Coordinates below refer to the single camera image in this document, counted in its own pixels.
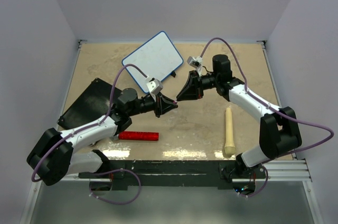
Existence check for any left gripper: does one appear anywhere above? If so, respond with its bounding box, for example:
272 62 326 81
128 91 177 118

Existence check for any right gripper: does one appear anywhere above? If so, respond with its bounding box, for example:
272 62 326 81
176 70 219 102

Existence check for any blue framed whiteboard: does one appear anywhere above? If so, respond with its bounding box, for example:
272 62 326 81
121 31 183 81

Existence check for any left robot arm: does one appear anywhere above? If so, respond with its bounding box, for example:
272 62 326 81
26 88 178 186

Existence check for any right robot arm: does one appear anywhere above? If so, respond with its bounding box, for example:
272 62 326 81
176 54 302 178

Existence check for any red glitter microphone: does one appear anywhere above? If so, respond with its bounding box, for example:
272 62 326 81
114 131 159 142

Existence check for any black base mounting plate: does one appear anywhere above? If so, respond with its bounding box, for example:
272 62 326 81
79 160 267 192

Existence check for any black carrying case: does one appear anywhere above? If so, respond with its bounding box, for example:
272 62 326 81
58 78 112 130

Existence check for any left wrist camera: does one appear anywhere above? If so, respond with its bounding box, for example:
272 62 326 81
146 78 163 95

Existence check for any wire whiteboard stand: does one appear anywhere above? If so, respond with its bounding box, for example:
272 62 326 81
170 71 176 78

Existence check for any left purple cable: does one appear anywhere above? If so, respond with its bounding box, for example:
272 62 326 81
31 65 151 205

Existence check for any purple cable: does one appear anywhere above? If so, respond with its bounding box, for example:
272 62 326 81
199 38 335 198
31 65 151 205

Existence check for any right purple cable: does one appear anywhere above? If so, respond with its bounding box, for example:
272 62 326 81
199 38 335 198

